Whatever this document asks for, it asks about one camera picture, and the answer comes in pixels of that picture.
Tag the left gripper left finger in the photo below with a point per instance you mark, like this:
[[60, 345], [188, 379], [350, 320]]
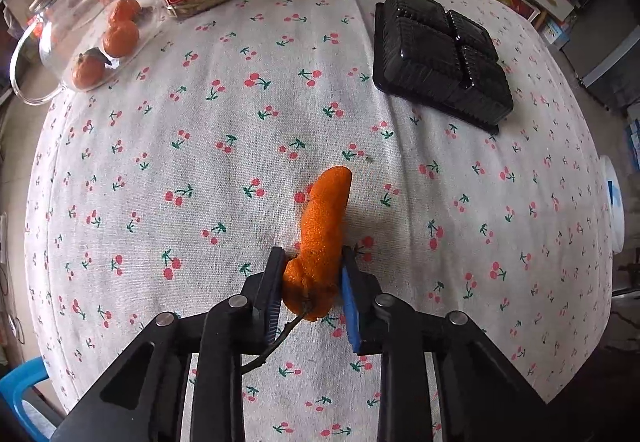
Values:
[[264, 290]]

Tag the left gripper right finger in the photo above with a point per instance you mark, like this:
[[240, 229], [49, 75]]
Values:
[[359, 290]]

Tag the orange peel with stem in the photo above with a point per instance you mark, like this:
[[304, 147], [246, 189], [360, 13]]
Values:
[[310, 280]]

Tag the black plastic tray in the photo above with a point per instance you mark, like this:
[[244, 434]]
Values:
[[439, 58]]

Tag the white plastic trash bin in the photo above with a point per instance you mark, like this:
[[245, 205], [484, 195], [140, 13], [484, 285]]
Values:
[[615, 203]]

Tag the cherry print tablecloth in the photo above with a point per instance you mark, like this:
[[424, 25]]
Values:
[[166, 189]]

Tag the blue plastic stool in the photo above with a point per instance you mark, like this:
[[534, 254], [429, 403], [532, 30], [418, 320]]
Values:
[[25, 413]]

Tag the glass pitcher with oranges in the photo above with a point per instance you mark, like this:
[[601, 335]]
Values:
[[86, 43]]

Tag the grey refrigerator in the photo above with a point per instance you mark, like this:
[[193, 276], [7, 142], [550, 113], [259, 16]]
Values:
[[603, 50]]

